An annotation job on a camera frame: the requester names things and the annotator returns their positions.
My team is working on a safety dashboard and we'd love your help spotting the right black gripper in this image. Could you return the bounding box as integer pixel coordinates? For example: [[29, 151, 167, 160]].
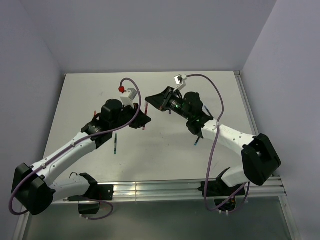
[[144, 87, 192, 121]]

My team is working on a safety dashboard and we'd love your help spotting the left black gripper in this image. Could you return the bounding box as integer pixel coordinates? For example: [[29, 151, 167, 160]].
[[110, 101, 151, 131]]

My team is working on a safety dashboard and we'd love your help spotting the red pen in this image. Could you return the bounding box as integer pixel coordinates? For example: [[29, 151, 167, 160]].
[[142, 102, 149, 131]]

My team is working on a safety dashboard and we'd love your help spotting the light blue pen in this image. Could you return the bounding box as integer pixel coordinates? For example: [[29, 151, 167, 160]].
[[194, 137, 200, 146]]

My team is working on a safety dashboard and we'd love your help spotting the dark blue pen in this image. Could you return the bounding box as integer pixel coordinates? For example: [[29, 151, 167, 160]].
[[203, 105, 213, 118]]

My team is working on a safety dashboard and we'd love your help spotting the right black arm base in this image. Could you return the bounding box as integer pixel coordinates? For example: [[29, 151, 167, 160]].
[[207, 180, 246, 212]]

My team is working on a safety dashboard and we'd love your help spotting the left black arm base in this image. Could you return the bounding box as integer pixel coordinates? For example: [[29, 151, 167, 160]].
[[67, 184, 114, 217]]

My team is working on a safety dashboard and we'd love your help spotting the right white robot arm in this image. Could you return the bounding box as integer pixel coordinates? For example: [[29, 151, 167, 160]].
[[145, 87, 281, 195]]

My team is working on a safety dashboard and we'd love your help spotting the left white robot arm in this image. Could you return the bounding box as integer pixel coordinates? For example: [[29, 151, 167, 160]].
[[8, 99, 152, 216]]

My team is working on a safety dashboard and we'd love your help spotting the green pen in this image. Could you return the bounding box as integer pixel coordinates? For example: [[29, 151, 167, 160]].
[[113, 132, 118, 155]]

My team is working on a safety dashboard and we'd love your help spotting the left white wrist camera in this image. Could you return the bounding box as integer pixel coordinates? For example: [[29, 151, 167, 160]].
[[118, 86, 138, 108]]

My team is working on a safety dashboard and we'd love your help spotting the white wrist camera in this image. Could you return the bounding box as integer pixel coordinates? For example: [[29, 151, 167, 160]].
[[173, 74, 187, 92], [118, 86, 138, 108]]

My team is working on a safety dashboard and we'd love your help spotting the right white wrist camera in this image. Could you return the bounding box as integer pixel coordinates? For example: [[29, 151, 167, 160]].
[[173, 74, 187, 92]]

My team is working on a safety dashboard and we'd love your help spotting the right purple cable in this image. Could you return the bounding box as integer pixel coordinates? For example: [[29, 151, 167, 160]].
[[186, 73, 251, 213]]

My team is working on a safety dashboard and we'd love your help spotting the aluminium rail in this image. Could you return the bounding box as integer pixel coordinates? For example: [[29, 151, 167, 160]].
[[49, 174, 286, 205]]

